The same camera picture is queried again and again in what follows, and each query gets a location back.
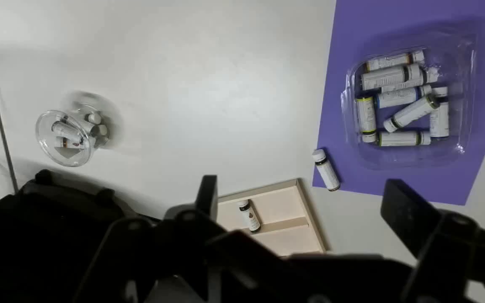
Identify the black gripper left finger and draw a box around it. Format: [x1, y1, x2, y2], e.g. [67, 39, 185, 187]
[72, 174, 289, 303]

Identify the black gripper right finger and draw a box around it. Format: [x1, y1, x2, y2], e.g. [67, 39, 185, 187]
[380, 179, 485, 303]

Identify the purple mat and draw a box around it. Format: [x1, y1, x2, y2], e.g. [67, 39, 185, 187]
[311, 0, 485, 208]

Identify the clear plastic tray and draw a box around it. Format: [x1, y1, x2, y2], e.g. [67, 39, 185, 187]
[340, 24, 480, 165]

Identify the wooden shelf box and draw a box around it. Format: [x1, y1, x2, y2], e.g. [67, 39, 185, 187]
[215, 177, 330, 260]

